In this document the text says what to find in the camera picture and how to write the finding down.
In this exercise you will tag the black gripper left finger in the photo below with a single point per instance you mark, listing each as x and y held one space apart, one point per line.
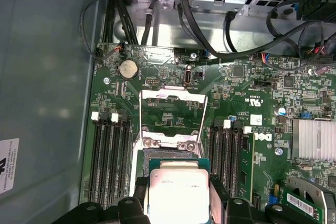
136 208

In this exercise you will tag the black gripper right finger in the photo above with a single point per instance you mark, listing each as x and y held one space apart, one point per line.
236 211

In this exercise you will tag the silver CPU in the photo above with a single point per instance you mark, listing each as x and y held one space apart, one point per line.
178 197

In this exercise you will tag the metal locking lever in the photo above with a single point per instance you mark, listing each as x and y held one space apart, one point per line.
203 116

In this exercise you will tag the CPU socket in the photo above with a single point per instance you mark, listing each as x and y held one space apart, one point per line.
168 153

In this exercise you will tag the green RAM stick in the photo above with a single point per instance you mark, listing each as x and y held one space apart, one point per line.
246 161

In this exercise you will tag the black graphics card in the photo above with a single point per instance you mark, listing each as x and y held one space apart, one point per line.
309 208

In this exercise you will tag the silver finned heatsink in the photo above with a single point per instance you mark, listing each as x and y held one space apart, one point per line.
312 140

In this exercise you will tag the silver round capacitor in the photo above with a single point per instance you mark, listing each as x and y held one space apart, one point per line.
280 111

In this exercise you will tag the green motherboard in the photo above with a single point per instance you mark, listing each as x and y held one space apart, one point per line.
236 98

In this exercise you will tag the round coin battery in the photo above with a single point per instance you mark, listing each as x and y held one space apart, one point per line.
128 69

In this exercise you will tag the internal USB port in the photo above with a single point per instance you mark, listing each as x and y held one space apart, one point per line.
188 75

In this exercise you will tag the black PC case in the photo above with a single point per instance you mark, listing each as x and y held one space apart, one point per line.
39 77

